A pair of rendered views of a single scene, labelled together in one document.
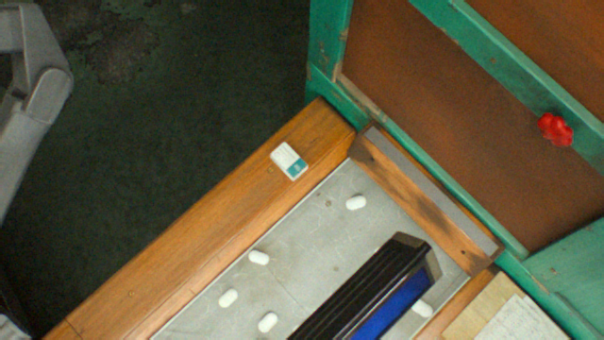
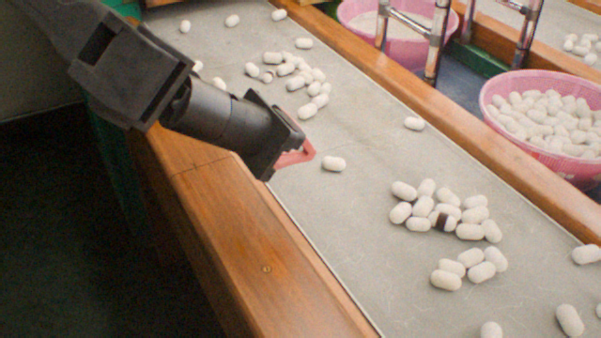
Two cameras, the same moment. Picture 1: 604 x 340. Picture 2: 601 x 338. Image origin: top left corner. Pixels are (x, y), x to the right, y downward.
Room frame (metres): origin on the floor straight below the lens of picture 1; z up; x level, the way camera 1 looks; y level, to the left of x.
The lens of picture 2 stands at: (-0.26, 0.81, 1.21)
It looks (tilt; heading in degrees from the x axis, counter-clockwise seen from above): 40 degrees down; 289
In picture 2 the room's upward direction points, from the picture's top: straight up
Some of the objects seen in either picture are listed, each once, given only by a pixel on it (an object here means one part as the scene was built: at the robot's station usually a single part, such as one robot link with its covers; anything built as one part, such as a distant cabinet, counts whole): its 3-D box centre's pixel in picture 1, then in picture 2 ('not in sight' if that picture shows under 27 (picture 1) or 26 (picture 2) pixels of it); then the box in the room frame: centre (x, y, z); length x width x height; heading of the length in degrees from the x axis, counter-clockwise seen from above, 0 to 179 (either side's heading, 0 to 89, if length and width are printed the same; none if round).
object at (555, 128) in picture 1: (557, 128); not in sight; (0.28, -0.26, 1.24); 0.04 x 0.02 x 0.04; 48
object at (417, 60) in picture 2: not in sight; (394, 33); (-0.12, -0.27, 0.72); 0.27 x 0.27 x 0.10
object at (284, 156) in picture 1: (289, 161); not in sight; (0.37, 0.03, 0.78); 0.06 x 0.04 x 0.02; 48
